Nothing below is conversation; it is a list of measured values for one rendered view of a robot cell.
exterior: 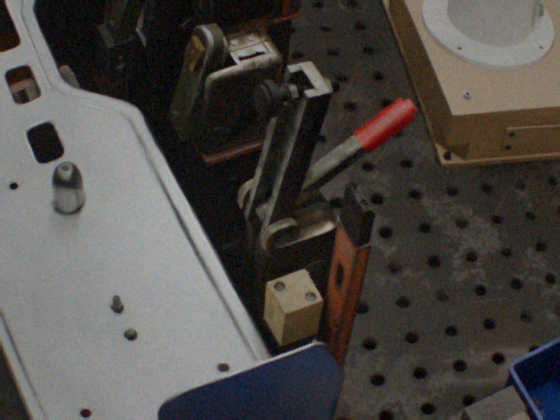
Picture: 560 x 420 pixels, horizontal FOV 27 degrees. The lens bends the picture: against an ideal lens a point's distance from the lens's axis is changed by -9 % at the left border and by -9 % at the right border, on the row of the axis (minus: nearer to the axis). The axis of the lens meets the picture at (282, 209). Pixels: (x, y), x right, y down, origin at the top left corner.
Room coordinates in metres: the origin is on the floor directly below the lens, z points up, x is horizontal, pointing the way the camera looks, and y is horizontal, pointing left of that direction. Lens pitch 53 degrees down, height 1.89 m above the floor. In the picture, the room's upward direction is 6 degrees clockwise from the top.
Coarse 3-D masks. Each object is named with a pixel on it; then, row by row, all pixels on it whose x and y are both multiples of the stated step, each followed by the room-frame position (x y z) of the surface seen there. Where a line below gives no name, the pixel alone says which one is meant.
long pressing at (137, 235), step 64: (0, 64) 0.83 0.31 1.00; (0, 128) 0.74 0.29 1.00; (64, 128) 0.75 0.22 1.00; (128, 128) 0.75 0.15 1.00; (0, 192) 0.66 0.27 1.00; (128, 192) 0.68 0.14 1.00; (0, 256) 0.59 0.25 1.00; (64, 256) 0.60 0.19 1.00; (128, 256) 0.61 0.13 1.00; (192, 256) 0.62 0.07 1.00; (0, 320) 0.52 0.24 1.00; (64, 320) 0.53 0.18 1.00; (128, 320) 0.54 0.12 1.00; (192, 320) 0.55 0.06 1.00; (64, 384) 0.47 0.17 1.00; (128, 384) 0.48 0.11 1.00; (192, 384) 0.49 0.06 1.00
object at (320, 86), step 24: (288, 72) 0.64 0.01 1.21; (312, 72) 0.64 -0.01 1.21; (264, 96) 0.61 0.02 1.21; (288, 96) 0.62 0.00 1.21; (312, 96) 0.62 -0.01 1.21; (288, 120) 0.64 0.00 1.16; (312, 120) 0.62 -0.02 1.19; (264, 144) 0.64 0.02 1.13; (288, 144) 0.62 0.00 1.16; (312, 144) 0.62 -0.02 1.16; (264, 168) 0.63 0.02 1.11; (288, 168) 0.61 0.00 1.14; (264, 192) 0.63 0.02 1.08; (288, 192) 0.61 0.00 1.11; (288, 216) 0.61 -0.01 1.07
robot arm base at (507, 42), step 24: (432, 0) 1.20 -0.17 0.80; (456, 0) 1.15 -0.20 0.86; (480, 0) 1.13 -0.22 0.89; (504, 0) 1.13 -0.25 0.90; (528, 0) 1.14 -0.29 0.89; (432, 24) 1.15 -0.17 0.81; (456, 24) 1.15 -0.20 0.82; (480, 24) 1.13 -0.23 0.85; (504, 24) 1.12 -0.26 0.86; (528, 24) 1.15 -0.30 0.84; (552, 24) 1.19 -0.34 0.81; (456, 48) 1.11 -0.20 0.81; (480, 48) 1.11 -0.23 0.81; (504, 48) 1.12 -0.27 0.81; (528, 48) 1.13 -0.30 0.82
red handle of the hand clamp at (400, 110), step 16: (384, 112) 0.68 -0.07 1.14; (400, 112) 0.68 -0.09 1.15; (368, 128) 0.67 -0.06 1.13; (384, 128) 0.67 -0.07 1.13; (400, 128) 0.67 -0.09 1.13; (352, 144) 0.66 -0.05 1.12; (368, 144) 0.66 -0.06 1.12; (320, 160) 0.65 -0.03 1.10; (336, 160) 0.65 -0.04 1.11; (352, 160) 0.65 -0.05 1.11; (320, 176) 0.64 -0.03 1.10; (304, 192) 0.63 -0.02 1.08; (256, 208) 0.63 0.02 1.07
